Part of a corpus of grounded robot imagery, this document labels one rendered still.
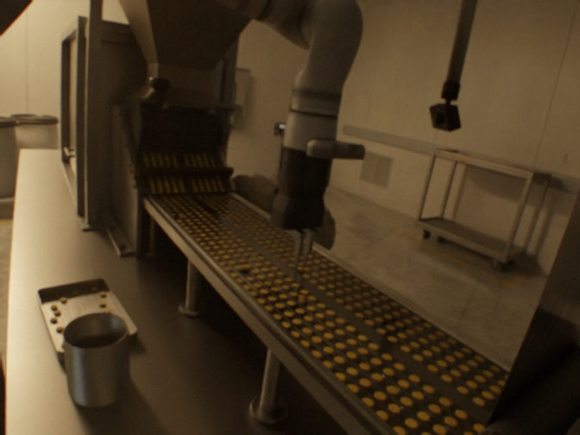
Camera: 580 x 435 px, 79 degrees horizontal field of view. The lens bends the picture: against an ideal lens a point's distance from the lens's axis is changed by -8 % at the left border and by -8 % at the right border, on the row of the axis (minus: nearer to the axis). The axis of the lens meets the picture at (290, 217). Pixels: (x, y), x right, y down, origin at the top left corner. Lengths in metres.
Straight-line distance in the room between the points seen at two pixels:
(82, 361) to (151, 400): 0.11
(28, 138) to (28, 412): 3.42
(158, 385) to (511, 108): 4.19
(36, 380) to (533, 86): 4.30
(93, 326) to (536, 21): 4.42
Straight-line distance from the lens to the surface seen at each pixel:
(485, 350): 0.51
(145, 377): 0.60
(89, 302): 0.77
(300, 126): 0.51
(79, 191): 1.21
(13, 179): 3.71
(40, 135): 3.88
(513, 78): 4.47
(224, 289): 0.52
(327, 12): 0.51
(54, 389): 0.60
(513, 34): 4.60
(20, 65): 4.50
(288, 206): 0.53
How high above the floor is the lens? 1.19
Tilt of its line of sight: 17 degrees down
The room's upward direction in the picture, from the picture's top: 9 degrees clockwise
